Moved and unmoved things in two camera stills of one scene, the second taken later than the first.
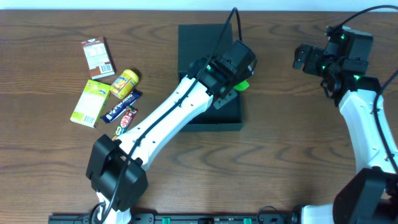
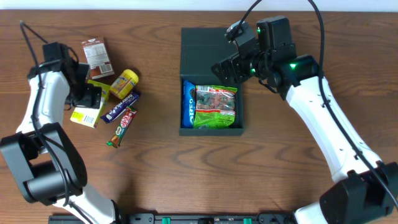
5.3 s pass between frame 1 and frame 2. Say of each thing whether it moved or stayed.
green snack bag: moved
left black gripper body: moved
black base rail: stayed
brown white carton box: stayed
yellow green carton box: stayed
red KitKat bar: stayed
